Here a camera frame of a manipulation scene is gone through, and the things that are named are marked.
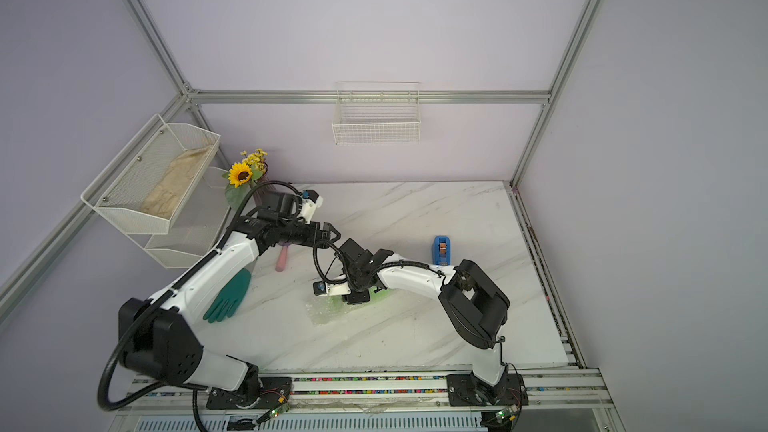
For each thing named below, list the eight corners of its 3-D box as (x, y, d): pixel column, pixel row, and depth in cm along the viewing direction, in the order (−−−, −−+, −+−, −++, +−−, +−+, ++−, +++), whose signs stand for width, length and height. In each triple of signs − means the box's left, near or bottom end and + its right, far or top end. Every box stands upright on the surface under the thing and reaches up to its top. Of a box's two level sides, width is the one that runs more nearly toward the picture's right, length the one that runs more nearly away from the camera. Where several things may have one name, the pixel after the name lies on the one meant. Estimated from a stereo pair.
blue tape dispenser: (434, 265, 98) (435, 258, 95) (432, 242, 104) (433, 235, 101) (451, 265, 98) (453, 258, 95) (447, 243, 104) (449, 235, 101)
